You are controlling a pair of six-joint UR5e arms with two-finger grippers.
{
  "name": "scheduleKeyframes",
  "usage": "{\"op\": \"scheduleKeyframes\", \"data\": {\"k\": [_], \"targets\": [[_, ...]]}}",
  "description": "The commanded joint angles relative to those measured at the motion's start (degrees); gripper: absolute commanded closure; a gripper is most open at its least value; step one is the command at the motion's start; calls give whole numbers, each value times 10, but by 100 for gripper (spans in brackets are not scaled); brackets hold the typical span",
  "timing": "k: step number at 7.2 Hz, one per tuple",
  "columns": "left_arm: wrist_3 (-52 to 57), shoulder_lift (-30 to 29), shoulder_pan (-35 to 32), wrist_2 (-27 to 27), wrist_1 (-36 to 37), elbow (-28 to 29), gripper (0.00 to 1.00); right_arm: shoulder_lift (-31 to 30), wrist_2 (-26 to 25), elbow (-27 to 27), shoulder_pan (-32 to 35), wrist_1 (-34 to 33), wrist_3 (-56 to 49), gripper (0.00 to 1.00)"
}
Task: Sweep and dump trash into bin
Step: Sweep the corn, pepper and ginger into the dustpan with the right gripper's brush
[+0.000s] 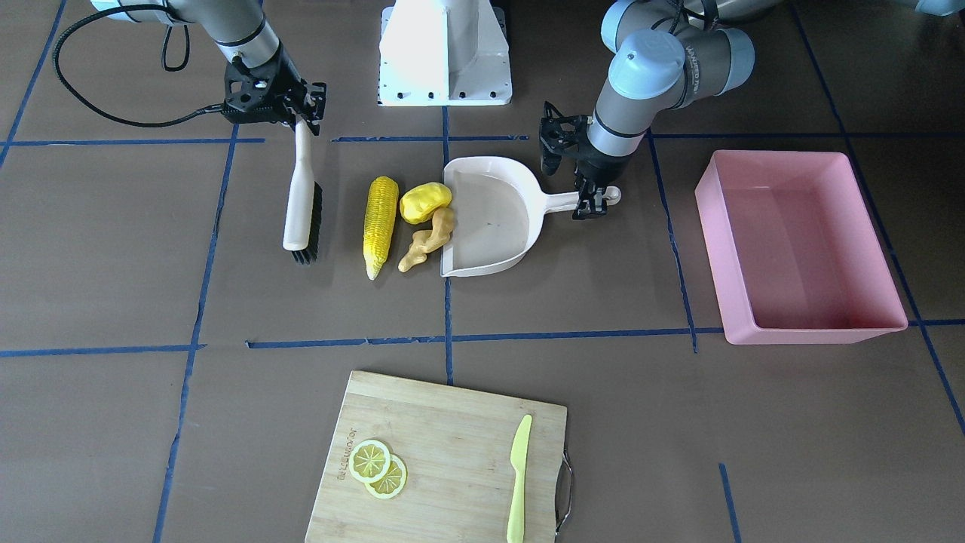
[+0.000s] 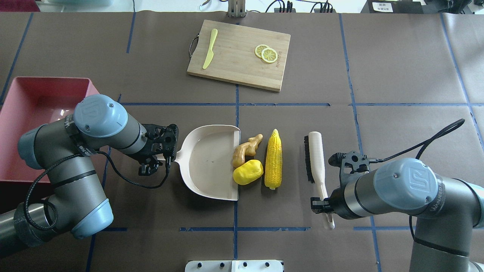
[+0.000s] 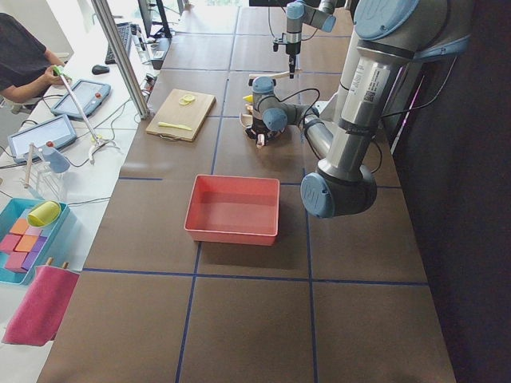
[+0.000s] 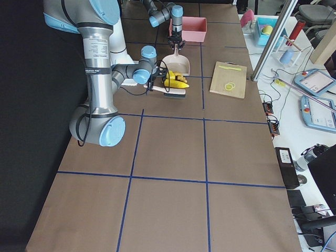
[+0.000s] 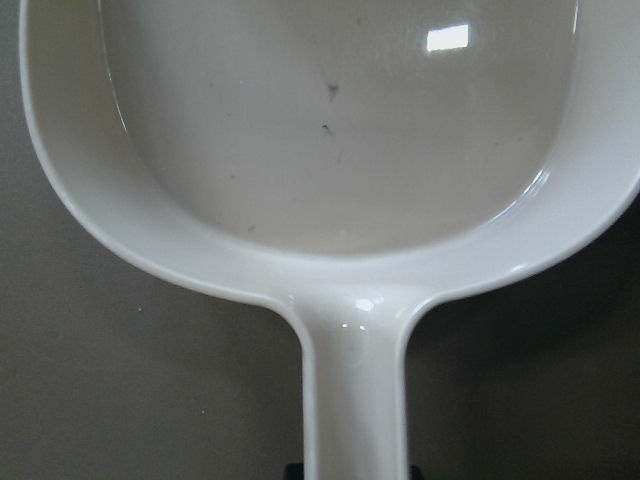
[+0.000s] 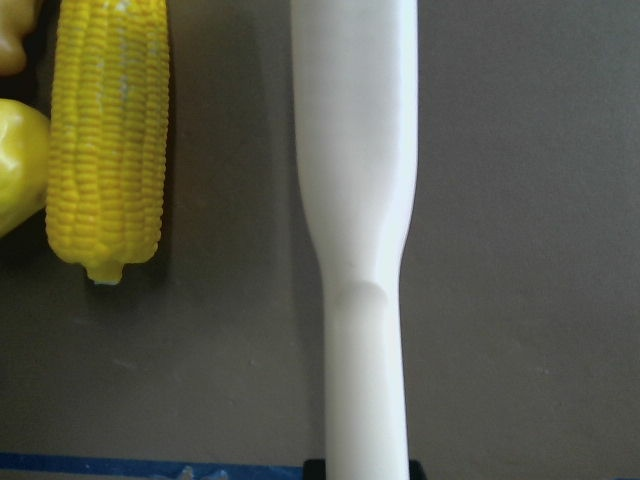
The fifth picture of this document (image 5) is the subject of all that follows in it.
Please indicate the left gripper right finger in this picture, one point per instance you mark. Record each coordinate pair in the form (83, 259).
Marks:
(415, 473)

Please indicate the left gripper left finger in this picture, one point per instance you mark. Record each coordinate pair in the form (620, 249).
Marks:
(294, 472)

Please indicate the beige plastic dustpan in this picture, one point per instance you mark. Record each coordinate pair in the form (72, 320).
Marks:
(348, 165)

